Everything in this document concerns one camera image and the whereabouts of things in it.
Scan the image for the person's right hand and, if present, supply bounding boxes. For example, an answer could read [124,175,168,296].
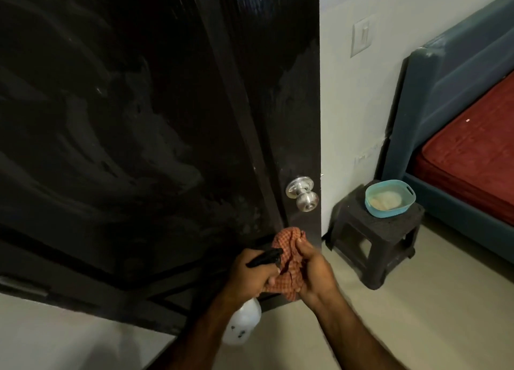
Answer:
[294,233,342,308]

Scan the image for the person's left hand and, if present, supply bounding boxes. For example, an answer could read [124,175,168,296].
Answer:
[222,248,284,303]

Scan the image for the orange checked cloth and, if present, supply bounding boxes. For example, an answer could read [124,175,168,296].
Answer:
[261,227,308,302]

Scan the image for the white spray bottle black trigger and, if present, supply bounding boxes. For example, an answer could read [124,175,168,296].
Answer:
[222,248,284,346]

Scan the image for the silver door knob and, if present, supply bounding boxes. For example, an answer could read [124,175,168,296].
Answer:
[285,176,320,213]

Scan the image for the black wooden door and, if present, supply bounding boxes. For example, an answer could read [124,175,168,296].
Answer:
[0,0,322,336]

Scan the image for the person's left forearm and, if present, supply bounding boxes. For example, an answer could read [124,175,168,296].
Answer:
[148,293,241,370]

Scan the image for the person's right forearm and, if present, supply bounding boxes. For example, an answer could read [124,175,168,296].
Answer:
[317,291,406,370]

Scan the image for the dark plastic stool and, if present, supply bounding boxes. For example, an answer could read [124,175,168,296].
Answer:
[325,179,426,291]

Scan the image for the light green tray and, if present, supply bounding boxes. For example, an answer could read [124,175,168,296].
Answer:
[364,179,417,218]

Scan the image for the red quilted mattress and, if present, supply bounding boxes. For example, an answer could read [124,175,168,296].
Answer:
[411,71,514,226]

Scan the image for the white single wall switch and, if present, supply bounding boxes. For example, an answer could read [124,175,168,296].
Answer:
[350,15,374,58]

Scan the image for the blue bed frame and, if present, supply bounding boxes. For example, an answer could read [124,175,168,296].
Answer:
[381,0,514,264]

